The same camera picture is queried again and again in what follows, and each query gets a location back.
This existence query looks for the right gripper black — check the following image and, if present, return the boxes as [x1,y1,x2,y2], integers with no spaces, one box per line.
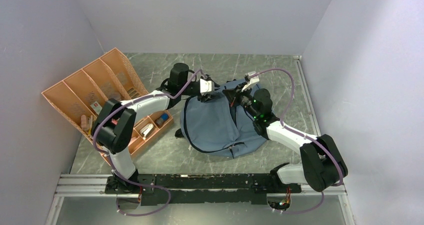
[222,82,259,120]

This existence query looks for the blue backpack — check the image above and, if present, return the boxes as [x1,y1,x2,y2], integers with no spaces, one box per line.
[174,79,266,159]

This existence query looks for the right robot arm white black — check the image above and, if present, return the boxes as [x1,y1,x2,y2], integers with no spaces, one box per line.
[223,85,348,192]

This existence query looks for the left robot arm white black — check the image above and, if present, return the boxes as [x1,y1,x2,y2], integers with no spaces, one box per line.
[91,62,219,193]

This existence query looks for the blue capped bottle in organizer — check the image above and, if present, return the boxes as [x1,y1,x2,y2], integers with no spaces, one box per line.
[155,113,169,127]

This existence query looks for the white stapler in organizer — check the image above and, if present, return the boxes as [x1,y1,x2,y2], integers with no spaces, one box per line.
[139,123,155,140]

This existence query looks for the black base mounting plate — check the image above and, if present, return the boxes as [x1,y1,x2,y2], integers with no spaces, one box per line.
[104,173,302,206]

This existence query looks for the red white card box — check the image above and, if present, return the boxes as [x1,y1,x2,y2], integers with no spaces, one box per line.
[90,101,103,115]

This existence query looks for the wooden clips in organizer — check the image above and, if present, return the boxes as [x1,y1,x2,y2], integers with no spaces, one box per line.
[80,114,94,136]

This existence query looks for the orange plastic desk organizer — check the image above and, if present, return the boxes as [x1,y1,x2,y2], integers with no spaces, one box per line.
[41,47,175,166]

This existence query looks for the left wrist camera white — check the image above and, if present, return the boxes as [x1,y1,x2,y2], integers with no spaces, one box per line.
[199,78,215,96]

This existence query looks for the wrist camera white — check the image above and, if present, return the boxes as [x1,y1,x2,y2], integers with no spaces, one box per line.
[199,78,215,96]
[241,71,260,92]

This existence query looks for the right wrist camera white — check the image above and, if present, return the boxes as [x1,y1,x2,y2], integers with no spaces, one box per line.
[241,71,260,92]

